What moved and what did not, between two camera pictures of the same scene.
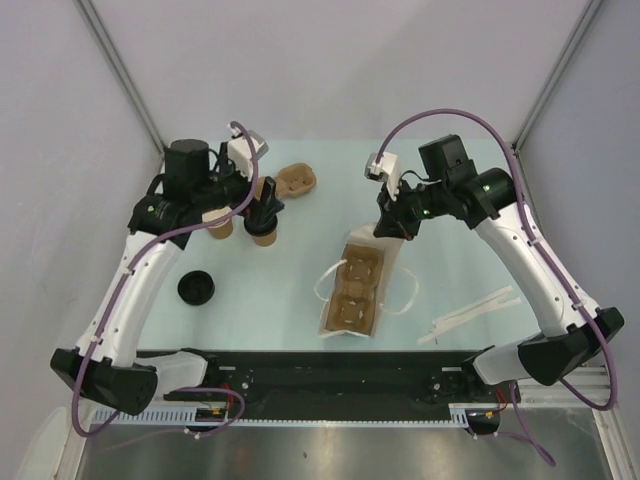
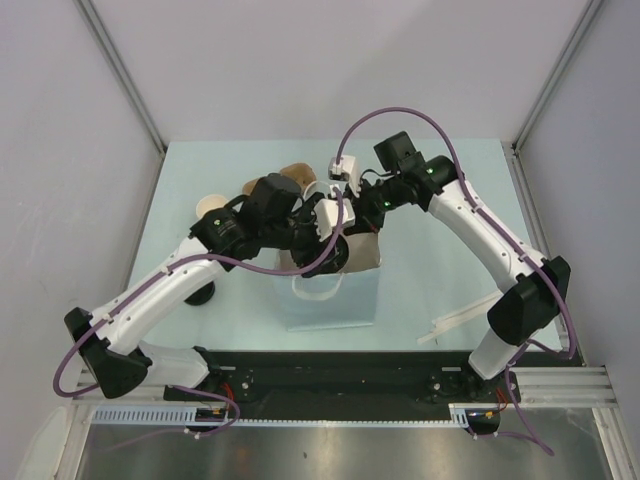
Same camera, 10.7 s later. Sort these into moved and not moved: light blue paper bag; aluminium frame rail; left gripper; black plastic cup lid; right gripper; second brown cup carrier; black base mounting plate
Moved: right gripper; black plastic cup lid; light blue paper bag; left gripper
Not moved: aluminium frame rail; second brown cup carrier; black base mounting plate
